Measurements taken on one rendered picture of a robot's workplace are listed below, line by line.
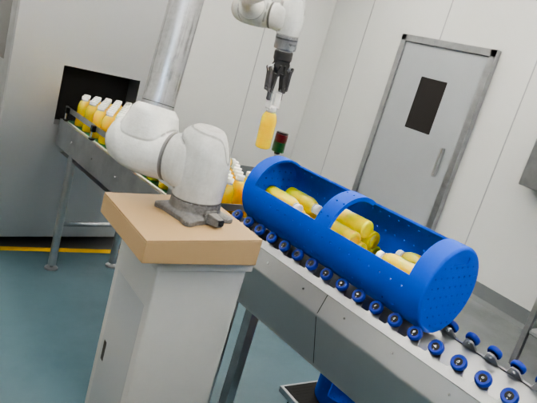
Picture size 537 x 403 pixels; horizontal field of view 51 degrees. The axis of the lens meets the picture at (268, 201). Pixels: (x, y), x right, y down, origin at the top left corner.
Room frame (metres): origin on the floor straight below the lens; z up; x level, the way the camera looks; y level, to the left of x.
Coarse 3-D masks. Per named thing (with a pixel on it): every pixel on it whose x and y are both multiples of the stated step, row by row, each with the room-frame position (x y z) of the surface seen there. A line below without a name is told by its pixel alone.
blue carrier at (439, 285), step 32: (288, 160) 2.15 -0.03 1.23; (256, 192) 2.05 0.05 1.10; (320, 192) 2.18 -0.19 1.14; (352, 192) 1.89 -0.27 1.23; (288, 224) 1.90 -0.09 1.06; (320, 224) 1.79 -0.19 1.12; (384, 224) 1.93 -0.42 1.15; (416, 224) 1.77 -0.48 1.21; (320, 256) 1.79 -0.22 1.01; (352, 256) 1.67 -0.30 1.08; (448, 256) 1.52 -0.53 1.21; (384, 288) 1.57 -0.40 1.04; (416, 288) 1.49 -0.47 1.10; (448, 288) 1.56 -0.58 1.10; (416, 320) 1.50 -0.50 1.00; (448, 320) 1.61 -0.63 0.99
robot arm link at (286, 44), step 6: (276, 36) 2.26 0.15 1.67; (282, 36) 2.24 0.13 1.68; (276, 42) 2.26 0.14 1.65; (282, 42) 2.24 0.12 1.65; (288, 42) 2.24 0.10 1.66; (294, 42) 2.26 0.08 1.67; (276, 48) 2.26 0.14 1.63; (282, 48) 2.24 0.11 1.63; (288, 48) 2.25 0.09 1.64; (294, 48) 2.27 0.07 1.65
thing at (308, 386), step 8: (296, 384) 2.42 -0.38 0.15; (304, 384) 2.44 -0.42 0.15; (312, 384) 2.46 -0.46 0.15; (280, 392) 2.36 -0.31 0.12; (288, 392) 2.34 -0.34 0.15; (296, 392) 2.35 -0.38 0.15; (304, 392) 2.37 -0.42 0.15; (312, 392) 2.39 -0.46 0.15; (288, 400) 2.30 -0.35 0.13; (296, 400) 2.29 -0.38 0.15; (304, 400) 2.31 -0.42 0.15; (312, 400) 2.32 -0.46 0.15
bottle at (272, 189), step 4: (268, 188) 2.10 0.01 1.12; (272, 188) 2.09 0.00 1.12; (276, 188) 2.10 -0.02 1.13; (268, 192) 2.08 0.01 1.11; (272, 192) 2.07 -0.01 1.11; (276, 192) 2.06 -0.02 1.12; (280, 192) 2.06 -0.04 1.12; (284, 192) 2.06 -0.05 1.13; (276, 196) 2.05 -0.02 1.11; (280, 196) 2.04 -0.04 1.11; (284, 196) 2.03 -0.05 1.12; (288, 196) 2.03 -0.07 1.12; (292, 196) 2.04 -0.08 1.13; (284, 200) 2.02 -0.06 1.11; (288, 200) 2.01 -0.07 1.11; (292, 200) 2.01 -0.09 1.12; (296, 200) 2.02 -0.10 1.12; (288, 204) 2.00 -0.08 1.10; (292, 204) 2.00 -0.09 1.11
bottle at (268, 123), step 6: (264, 114) 2.30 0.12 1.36; (270, 114) 2.29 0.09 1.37; (264, 120) 2.29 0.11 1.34; (270, 120) 2.29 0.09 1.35; (264, 126) 2.29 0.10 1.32; (270, 126) 2.29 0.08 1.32; (258, 132) 2.31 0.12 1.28; (264, 132) 2.29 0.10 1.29; (270, 132) 2.30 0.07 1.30; (258, 138) 2.31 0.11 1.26; (264, 138) 2.30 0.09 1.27; (270, 138) 2.31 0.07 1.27; (258, 144) 2.31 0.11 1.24; (264, 144) 2.30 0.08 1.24; (270, 144) 2.32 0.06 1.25
